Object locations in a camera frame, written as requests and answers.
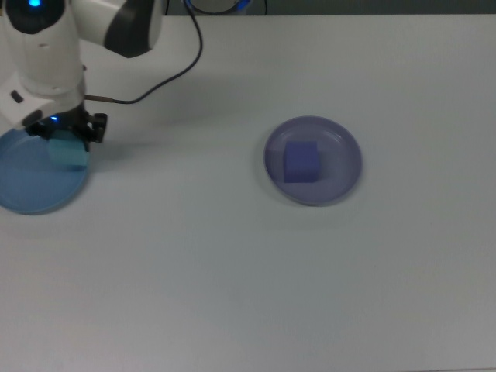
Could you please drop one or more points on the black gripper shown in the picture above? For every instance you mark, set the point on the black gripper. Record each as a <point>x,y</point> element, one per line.
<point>69,122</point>

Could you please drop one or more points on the teal foam cube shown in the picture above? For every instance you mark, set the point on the teal foam cube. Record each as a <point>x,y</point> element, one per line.
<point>67,155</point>

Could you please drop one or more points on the purple foam cube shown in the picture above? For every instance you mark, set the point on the purple foam cube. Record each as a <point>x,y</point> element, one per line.
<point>301,162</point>

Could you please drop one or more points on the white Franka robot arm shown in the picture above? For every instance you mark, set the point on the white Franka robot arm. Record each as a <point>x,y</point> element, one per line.
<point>50,58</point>

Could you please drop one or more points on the blue plastic plate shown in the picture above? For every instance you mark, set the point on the blue plastic plate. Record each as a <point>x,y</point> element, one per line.
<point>35,182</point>

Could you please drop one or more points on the purple plastic plate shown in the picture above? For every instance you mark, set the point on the purple plastic plate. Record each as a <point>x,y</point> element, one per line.
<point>341,174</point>

